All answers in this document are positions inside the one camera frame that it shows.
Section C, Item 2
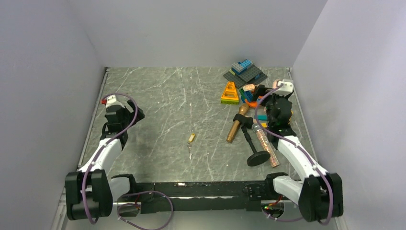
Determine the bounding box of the yellow key tag with keyring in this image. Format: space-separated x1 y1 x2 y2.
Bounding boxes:
187 133 196 155

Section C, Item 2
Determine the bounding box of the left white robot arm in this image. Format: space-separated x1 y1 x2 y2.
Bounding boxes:
65 99 145 222

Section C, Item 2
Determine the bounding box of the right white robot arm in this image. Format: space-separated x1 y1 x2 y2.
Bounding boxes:
252 83 344 225

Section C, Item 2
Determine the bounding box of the gold toy microphone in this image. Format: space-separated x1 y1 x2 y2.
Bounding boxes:
226 104 249 143

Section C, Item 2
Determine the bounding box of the dark grey lego baseplate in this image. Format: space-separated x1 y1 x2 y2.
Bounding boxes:
223 65 268 89

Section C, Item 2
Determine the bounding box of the orange triangular toy block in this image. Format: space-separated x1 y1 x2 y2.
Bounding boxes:
220 81 239 104

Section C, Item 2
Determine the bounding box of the glitter filled tube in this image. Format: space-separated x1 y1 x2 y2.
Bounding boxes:
252 123 280 168

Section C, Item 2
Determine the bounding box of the black microphone stand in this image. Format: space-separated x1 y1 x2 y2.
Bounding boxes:
233 114 271 167

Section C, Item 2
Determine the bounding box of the blue grey lego stack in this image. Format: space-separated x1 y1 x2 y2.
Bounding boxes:
230 59 254 75

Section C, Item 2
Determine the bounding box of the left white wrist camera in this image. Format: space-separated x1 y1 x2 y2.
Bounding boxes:
101 94 124 108

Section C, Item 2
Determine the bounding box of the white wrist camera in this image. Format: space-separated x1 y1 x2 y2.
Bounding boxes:
272 79 294 96
101 94 124 108

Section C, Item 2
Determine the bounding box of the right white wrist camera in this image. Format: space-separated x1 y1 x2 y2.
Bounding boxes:
272 79 294 96

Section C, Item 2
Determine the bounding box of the orange ring toy with bricks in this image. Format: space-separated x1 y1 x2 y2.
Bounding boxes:
238 84 262 108

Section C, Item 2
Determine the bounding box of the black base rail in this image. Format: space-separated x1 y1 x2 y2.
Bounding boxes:
115 180 290 214

